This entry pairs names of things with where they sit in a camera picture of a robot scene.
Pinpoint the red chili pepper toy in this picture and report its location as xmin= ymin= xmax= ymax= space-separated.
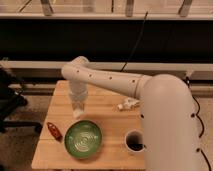
xmin=47 ymin=122 xmax=63 ymax=141

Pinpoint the white sponge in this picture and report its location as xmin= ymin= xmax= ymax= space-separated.
xmin=73 ymin=108 xmax=84 ymax=119

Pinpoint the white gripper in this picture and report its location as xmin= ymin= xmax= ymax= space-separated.
xmin=69 ymin=81 xmax=88 ymax=112

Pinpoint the white plastic bottle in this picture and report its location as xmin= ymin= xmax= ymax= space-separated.
xmin=117 ymin=98 xmax=139 ymax=111

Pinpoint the green ceramic bowl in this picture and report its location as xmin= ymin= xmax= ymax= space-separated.
xmin=64 ymin=120 xmax=102 ymax=159

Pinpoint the black floor cable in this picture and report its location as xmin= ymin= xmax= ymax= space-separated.
xmin=184 ymin=77 xmax=213 ymax=171

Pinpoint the black office chair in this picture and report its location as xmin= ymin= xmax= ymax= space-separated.
xmin=0 ymin=67 xmax=42 ymax=133

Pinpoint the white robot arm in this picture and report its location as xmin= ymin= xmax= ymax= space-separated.
xmin=61 ymin=56 xmax=202 ymax=171

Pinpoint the black hanging cable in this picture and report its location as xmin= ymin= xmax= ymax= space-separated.
xmin=119 ymin=11 xmax=149 ymax=72

